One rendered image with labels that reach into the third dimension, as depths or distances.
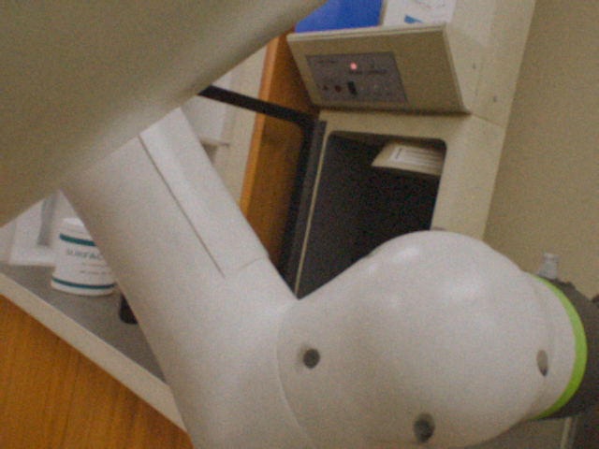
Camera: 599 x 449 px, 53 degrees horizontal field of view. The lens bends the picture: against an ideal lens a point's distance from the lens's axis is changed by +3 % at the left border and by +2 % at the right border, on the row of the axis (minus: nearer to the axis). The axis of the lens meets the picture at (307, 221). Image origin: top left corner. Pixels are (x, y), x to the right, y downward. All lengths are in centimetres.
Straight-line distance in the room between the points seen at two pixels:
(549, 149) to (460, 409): 109
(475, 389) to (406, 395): 3
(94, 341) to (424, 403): 86
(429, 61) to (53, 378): 91
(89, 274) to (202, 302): 101
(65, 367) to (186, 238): 92
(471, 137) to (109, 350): 67
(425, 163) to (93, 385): 70
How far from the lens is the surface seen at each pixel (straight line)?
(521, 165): 136
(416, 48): 90
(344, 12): 102
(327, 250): 114
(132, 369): 98
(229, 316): 35
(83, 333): 112
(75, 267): 135
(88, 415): 117
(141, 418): 102
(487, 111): 97
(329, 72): 103
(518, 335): 29
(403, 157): 101
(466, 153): 93
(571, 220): 130
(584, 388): 40
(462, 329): 27
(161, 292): 36
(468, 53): 91
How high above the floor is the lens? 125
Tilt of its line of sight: 3 degrees down
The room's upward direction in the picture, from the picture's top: 11 degrees clockwise
